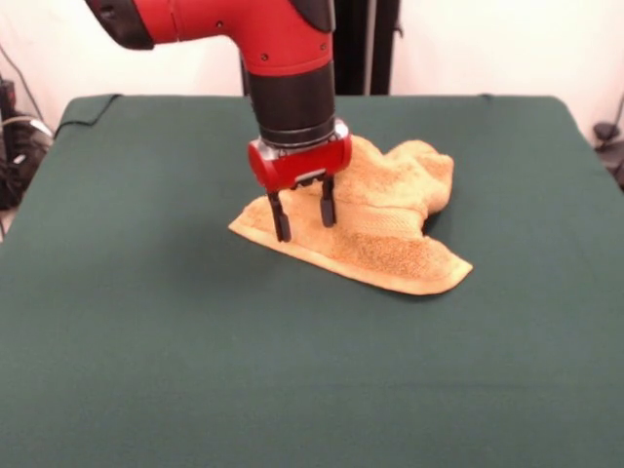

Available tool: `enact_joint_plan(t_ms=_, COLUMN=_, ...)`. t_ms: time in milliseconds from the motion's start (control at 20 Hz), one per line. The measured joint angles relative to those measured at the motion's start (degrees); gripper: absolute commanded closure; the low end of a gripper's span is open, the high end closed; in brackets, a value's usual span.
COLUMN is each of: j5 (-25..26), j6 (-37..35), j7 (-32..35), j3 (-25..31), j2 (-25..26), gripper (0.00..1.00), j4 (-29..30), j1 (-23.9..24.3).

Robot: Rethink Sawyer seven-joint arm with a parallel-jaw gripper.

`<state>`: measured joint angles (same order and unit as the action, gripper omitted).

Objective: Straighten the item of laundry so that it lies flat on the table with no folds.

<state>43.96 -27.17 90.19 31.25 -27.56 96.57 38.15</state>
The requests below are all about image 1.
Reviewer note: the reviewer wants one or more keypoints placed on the tan terry towel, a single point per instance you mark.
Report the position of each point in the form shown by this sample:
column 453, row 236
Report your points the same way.
column 390, row 234

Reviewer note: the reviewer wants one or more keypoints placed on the dark green tablecloth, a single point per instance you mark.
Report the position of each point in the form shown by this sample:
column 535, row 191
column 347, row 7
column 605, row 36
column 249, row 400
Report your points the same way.
column 195, row 341

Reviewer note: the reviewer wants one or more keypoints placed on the black power strip red switch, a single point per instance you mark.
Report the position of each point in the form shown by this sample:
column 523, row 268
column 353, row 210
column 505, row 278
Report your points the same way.
column 7, row 97

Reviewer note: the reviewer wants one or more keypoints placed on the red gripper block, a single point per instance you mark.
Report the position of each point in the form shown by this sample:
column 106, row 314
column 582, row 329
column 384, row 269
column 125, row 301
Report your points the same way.
column 302, row 166

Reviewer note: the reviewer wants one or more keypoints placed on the black plug adapter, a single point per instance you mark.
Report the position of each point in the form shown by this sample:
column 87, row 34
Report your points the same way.
column 604, row 131

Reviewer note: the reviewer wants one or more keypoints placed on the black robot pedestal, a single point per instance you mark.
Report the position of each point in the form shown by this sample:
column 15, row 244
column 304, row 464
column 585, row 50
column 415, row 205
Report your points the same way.
column 365, row 49

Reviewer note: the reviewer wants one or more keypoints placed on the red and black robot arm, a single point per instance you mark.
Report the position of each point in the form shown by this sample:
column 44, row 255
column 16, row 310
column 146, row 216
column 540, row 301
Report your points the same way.
column 283, row 49

